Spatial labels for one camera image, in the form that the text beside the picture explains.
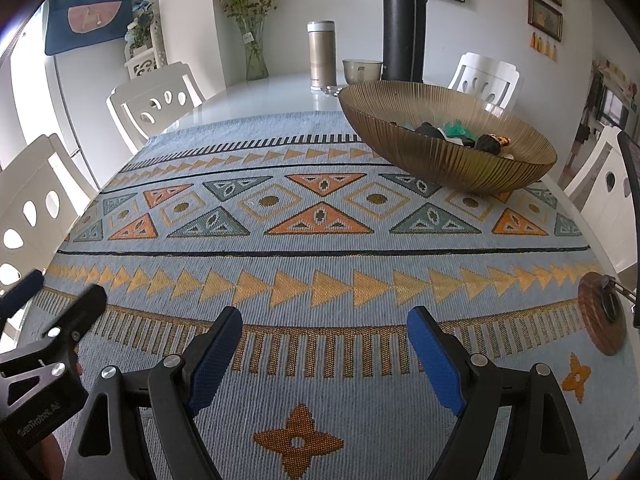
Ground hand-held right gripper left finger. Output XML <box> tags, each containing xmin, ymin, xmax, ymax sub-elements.
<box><xmin>64</xmin><ymin>306</ymin><xmax>244</xmax><ymax>480</ymax></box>

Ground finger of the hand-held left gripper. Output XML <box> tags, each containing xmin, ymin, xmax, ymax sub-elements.
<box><xmin>0</xmin><ymin>284</ymin><xmax>108</xmax><ymax>381</ymax></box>
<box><xmin>0</xmin><ymin>269</ymin><xmax>46</xmax><ymax>317</ymax></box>

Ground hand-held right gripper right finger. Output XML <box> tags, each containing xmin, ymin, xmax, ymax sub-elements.
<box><xmin>406</xmin><ymin>305</ymin><xmax>588</xmax><ymax>480</ymax></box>

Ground amber ribbed glass bowl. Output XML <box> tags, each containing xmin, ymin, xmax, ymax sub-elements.
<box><xmin>337</xmin><ymin>81</ymin><xmax>558</xmax><ymax>196</ymax></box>

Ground black figurine with red detail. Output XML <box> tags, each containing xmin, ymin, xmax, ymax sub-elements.
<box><xmin>472</xmin><ymin>132</ymin><xmax>513</xmax><ymax>153</ymax></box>

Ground teal spiky plastic toy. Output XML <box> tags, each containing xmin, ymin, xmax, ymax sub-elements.
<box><xmin>442</xmin><ymin>120</ymin><xmax>473</xmax><ymax>143</ymax></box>

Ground small black-haired figurine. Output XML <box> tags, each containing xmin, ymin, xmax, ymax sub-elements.
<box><xmin>414</xmin><ymin>122</ymin><xmax>451</xmax><ymax>141</ymax></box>

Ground white dining chair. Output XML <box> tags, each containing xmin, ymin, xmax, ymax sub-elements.
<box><xmin>106</xmin><ymin>61</ymin><xmax>206</xmax><ymax>153</ymax></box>
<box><xmin>447</xmin><ymin>52</ymin><xmax>521</xmax><ymax>111</ymax></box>
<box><xmin>562</xmin><ymin>125</ymin><xmax>640</xmax><ymax>271</ymax></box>
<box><xmin>0</xmin><ymin>133</ymin><xmax>101</xmax><ymax>291</ymax></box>

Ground patterned woven table mat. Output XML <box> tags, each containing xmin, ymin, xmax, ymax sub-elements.
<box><xmin>15</xmin><ymin>110</ymin><xmax>626</xmax><ymax>480</ymax></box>

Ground white refrigerator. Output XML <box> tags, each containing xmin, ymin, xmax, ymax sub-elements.
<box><xmin>10</xmin><ymin>0</ymin><xmax>131</xmax><ymax>186</ymax></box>

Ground white carved shelf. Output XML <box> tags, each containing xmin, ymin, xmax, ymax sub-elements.
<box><xmin>123</xmin><ymin>10</ymin><xmax>168</xmax><ymax>81</ymax></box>

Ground blue cloth refrigerator cover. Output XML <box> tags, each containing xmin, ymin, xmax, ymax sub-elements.
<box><xmin>44</xmin><ymin>0</ymin><xmax>133</xmax><ymax>56</ymax></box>

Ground blue artificial flowers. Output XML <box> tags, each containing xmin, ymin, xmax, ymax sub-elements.
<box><xmin>125</xmin><ymin>0</ymin><xmax>158</xmax><ymax>56</ymax></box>

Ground glass vase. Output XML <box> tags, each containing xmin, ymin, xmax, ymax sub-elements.
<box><xmin>236</xmin><ymin>15</ymin><xmax>270</xmax><ymax>82</ymax></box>

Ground steel tumbler with white lid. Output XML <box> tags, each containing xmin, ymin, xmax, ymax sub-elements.
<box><xmin>306</xmin><ymin>21</ymin><xmax>337</xmax><ymax>92</ymax></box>

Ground large black thermos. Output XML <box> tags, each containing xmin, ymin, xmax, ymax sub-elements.
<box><xmin>381</xmin><ymin>0</ymin><xmax>428</xmax><ymax>84</ymax></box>

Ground yellow tassel ornaments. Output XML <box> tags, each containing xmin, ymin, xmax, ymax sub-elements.
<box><xmin>530</xmin><ymin>32</ymin><xmax>558</xmax><ymax>61</ymax></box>

